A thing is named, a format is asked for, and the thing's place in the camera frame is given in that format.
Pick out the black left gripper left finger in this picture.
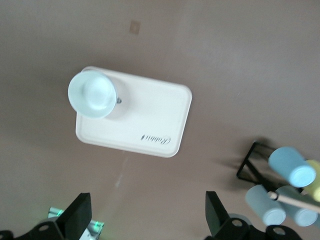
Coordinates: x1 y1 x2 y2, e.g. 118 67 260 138
56 191 93 240

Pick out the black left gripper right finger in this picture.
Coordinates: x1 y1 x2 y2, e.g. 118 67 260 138
204 190 232 237

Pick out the light blue cup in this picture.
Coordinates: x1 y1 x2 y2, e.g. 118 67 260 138
268 146 317 188

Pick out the grey cup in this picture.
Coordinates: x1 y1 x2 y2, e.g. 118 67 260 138
244 184 287 226
276 186 319 228

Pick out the yellow cup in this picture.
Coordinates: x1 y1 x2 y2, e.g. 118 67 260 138
301 159 320 201

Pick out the cream rectangular tray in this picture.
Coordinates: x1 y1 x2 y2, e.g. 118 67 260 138
74 65 194 159

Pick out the white translucent cup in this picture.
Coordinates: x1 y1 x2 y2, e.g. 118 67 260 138
67 69 131 120

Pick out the small brown table patch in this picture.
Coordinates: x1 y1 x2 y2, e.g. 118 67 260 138
129 20 141 35

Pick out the black wire rack wooden rod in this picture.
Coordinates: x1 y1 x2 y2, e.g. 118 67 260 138
236 140 320 210

